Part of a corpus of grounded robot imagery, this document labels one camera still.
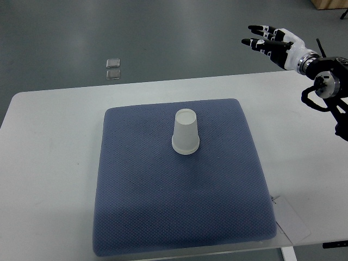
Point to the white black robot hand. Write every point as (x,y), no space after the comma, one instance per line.
(283,47)

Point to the white paper cup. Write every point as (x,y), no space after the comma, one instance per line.
(185,152)
(185,132)

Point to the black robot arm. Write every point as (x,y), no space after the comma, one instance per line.
(329,75)

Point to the wooden box corner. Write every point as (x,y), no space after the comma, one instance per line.
(329,4)

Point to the black tripod leg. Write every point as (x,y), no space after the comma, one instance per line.
(344,14)

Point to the white paper tag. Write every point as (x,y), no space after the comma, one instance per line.
(289,221)

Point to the upper metal floor plate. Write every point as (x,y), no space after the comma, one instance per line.
(113,63)

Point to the blue textured cushion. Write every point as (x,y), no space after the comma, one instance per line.
(150,198)

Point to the black table control panel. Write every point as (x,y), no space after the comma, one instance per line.
(335,244)

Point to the white table leg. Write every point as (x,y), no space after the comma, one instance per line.
(288,254)

